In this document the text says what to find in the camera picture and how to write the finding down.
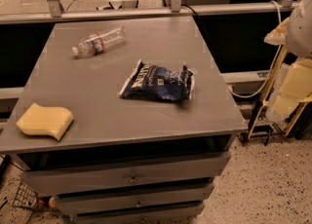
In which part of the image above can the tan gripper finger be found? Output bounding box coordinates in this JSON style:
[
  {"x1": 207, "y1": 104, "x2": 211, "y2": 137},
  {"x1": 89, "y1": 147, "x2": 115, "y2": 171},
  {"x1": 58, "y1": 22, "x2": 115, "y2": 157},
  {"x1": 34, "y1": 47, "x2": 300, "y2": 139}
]
[{"x1": 264, "y1": 18, "x2": 289, "y2": 46}]

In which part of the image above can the blue chip bag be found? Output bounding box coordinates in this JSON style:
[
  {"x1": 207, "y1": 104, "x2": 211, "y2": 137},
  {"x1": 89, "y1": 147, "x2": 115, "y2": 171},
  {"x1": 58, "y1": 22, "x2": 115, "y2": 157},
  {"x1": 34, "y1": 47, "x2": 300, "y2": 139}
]
[{"x1": 119, "y1": 59, "x2": 195, "y2": 101}]

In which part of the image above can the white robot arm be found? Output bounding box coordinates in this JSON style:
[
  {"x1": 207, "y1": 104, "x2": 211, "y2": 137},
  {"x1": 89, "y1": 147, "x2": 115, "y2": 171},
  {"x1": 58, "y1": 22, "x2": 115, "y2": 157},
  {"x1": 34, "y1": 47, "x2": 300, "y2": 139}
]
[{"x1": 264, "y1": 0, "x2": 312, "y2": 58}]

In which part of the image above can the yellow sponge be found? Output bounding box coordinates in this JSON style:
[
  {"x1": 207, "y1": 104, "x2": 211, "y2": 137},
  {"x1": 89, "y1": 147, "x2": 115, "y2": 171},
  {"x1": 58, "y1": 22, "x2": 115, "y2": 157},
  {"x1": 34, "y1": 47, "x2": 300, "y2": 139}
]
[{"x1": 17, "y1": 103, "x2": 74, "y2": 141}]

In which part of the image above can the grey metal railing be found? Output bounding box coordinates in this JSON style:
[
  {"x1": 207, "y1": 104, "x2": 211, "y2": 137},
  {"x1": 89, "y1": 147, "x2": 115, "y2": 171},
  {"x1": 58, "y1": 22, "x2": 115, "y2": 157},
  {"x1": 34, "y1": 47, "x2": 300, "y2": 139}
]
[{"x1": 0, "y1": 0, "x2": 300, "y2": 24}]

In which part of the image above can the clear plastic water bottle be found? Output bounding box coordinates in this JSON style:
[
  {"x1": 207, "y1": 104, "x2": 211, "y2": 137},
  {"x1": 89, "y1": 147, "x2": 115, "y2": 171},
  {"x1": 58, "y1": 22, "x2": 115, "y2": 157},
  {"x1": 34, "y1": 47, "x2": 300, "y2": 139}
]
[{"x1": 72, "y1": 24, "x2": 126, "y2": 58}]

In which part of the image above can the grey drawer cabinet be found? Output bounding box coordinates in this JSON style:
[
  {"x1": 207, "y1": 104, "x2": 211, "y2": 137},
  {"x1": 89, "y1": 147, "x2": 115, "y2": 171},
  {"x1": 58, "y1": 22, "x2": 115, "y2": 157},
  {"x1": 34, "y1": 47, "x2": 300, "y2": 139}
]
[{"x1": 0, "y1": 17, "x2": 246, "y2": 224}]

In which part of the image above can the yellow metal frame stand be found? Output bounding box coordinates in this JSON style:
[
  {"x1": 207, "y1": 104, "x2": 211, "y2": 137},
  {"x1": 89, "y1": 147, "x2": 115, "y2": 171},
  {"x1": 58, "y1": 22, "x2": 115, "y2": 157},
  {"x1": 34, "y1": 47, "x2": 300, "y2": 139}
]
[{"x1": 242, "y1": 45, "x2": 312, "y2": 142}]

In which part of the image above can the white cable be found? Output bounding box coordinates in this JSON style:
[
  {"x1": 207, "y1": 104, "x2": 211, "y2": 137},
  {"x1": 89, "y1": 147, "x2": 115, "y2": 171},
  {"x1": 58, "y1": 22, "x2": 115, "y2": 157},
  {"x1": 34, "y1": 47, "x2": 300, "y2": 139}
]
[{"x1": 227, "y1": 0, "x2": 283, "y2": 99}]

